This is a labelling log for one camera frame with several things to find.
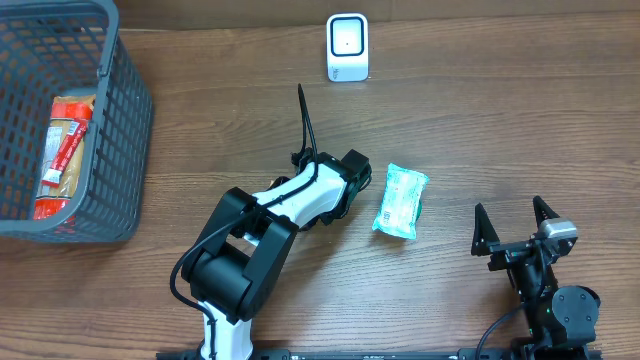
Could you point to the white barcode scanner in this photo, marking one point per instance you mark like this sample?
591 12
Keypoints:
347 47

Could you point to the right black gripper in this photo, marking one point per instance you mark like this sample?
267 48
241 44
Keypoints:
509 253

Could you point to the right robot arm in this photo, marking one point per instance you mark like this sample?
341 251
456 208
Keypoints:
561 320

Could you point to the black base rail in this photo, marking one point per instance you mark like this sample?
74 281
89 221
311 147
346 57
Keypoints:
461 354

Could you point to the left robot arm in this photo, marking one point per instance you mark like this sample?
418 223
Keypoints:
238 257

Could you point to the grey plastic mesh basket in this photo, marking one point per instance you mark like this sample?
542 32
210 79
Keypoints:
71 48

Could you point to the orange noodle packet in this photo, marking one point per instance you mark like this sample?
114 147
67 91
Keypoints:
49 200

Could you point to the red white stick packet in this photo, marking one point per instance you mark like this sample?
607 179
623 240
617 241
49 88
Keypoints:
69 144

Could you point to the teal snack packet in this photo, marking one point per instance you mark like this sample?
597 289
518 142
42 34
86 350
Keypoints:
401 204

